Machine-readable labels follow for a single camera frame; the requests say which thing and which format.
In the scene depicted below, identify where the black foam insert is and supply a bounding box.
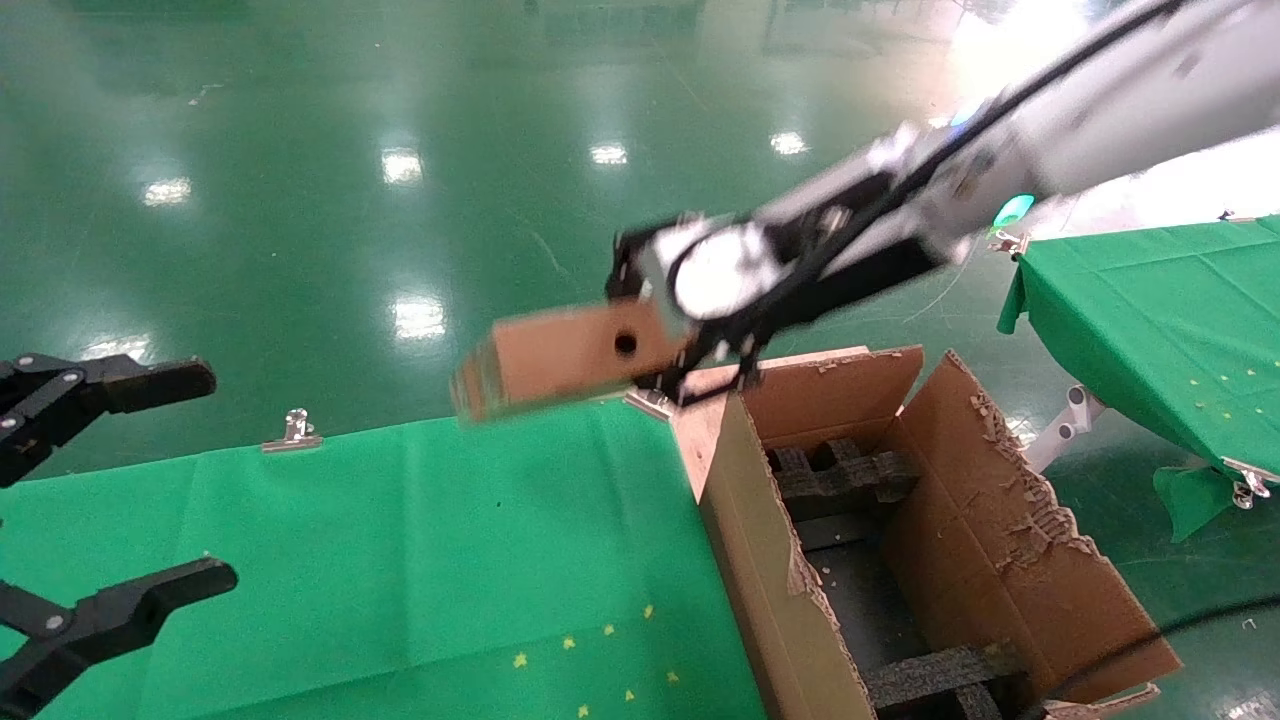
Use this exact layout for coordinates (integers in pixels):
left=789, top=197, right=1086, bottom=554
left=765, top=437, right=923, bottom=521
left=860, top=640, right=1031, bottom=720

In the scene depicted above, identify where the large open cardboard carton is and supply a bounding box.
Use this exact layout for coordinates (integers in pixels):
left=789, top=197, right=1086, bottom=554
left=668, top=345, right=1186, bottom=720

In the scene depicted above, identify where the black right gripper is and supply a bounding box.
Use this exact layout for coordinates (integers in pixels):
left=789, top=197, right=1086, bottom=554
left=605, top=170, right=961, bottom=409

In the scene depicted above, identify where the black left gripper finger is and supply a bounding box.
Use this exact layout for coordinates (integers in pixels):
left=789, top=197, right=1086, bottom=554
left=0, top=557, right=239, bottom=719
left=0, top=352, right=218, bottom=491

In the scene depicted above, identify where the green table cloth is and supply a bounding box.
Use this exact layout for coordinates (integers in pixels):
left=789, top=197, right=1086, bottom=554
left=0, top=395, right=771, bottom=720
left=997, top=215, right=1280, bottom=544

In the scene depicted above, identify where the small brown cardboard box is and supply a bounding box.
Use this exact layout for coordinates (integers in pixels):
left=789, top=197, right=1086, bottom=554
left=450, top=298, right=696, bottom=423

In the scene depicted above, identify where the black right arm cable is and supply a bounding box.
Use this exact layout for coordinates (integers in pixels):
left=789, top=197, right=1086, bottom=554
left=670, top=0, right=1280, bottom=706

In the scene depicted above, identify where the black foam base sheet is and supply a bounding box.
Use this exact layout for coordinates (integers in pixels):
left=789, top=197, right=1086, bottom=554
left=795, top=515, right=936, bottom=681

